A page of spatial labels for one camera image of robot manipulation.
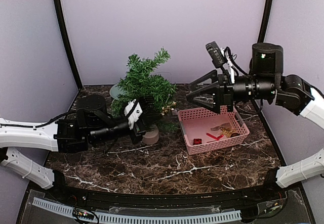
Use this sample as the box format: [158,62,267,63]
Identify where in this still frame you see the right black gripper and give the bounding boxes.
[186,69,276,113]

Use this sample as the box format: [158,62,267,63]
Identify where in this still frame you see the small green christmas tree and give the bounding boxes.
[110,48,177,131]

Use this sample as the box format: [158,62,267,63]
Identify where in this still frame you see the pink plastic basket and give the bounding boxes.
[178,106,250,155]

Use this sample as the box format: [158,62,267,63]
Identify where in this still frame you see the brown ball ornament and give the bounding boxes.
[231,132,239,137]

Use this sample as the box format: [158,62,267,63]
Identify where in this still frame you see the red foil gift box ornament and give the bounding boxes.
[193,138,202,145]

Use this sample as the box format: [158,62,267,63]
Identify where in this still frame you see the brown reindeer ornament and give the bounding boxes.
[211,122,231,131]

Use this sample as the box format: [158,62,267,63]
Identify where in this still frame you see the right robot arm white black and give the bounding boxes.
[186,41,323,128]

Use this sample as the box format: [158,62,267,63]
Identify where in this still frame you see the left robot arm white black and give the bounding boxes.
[1,95,150,202]

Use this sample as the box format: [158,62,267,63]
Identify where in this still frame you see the pale green plate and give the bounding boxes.
[109,83,125,100]

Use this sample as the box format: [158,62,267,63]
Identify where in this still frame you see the gold star ornament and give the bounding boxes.
[220,126,236,138]

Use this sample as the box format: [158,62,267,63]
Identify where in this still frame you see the red ribbon bow ornament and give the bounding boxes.
[206,132,224,143]

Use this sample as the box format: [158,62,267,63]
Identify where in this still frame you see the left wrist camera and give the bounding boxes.
[123,96,162,129]

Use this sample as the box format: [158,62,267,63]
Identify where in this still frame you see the black front rail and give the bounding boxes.
[30,177,289,212]

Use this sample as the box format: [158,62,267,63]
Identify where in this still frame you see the white slotted cable duct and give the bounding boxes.
[32,197,242,224]

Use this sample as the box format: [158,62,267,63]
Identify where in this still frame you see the right black frame post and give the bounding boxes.
[257,0,273,42]

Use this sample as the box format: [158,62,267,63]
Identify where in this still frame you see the black frame post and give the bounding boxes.
[53,0,83,91]
[257,0,273,42]

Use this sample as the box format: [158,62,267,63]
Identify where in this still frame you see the left black frame post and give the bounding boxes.
[53,0,83,91]

